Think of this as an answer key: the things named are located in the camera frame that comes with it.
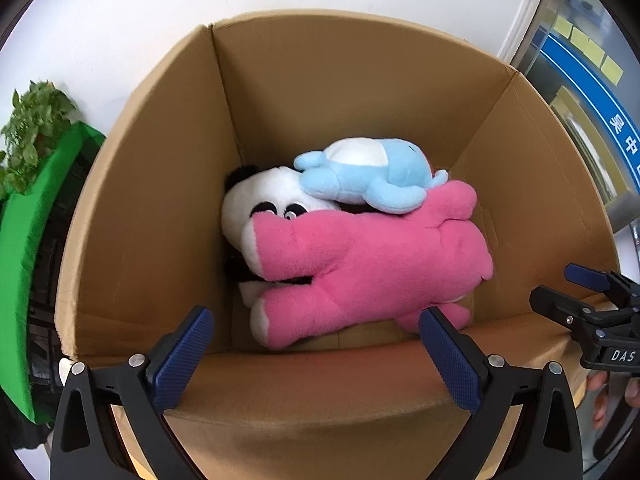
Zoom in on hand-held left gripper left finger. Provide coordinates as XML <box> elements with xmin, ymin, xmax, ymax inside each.
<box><xmin>50</xmin><ymin>305</ymin><xmax>215</xmax><ymax>480</ymax></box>

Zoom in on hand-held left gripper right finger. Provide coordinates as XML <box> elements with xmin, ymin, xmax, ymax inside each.
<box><xmin>419</xmin><ymin>306</ymin><xmax>585</xmax><ymax>480</ymax></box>

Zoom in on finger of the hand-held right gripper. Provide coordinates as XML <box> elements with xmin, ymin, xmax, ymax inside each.
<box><xmin>529</xmin><ymin>285</ymin><xmax>608</xmax><ymax>343</ymax></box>
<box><xmin>565</xmin><ymin>263</ymin><xmax>640</xmax><ymax>311</ymax></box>

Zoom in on brown cardboard box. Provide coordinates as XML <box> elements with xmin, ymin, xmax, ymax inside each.
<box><xmin>54</xmin><ymin>10</ymin><xmax>621</xmax><ymax>480</ymax></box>

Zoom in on person's right hand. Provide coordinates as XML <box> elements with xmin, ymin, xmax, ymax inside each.
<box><xmin>586</xmin><ymin>369</ymin><xmax>640</xmax><ymax>431</ymax></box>

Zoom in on pink plush toy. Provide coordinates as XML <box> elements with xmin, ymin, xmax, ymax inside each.
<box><xmin>248</xmin><ymin>179</ymin><xmax>496</xmax><ymax>351</ymax></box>

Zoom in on glass door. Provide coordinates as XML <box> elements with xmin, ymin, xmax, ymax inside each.
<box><xmin>510</xmin><ymin>0</ymin><xmax>640</xmax><ymax>261</ymax></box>

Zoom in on blue sign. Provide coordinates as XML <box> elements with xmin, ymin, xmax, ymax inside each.
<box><xmin>537</xmin><ymin>35</ymin><xmax>640</xmax><ymax>181</ymax></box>

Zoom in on black and white panda plush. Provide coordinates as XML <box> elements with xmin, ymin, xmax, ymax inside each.
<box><xmin>220</xmin><ymin>164</ymin><xmax>346</xmax><ymax>311</ymax></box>

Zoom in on light blue plush toy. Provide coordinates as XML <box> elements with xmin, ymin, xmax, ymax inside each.
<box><xmin>293</xmin><ymin>137</ymin><xmax>449</xmax><ymax>216</ymax></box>

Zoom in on yellow sticky note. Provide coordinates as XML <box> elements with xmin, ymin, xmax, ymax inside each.
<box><xmin>600</xmin><ymin>55</ymin><xmax>624</xmax><ymax>84</ymax></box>
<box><xmin>582</xmin><ymin>37</ymin><xmax>607</xmax><ymax>67</ymax></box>
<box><xmin>570</xmin><ymin>26</ymin><xmax>595</xmax><ymax>53</ymax></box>
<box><xmin>552</xmin><ymin>14</ymin><xmax>577</xmax><ymax>41</ymax></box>

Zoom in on green leafy plant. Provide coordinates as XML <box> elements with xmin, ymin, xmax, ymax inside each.
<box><xmin>0</xmin><ymin>80</ymin><xmax>79</xmax><ymax>198</ymax></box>

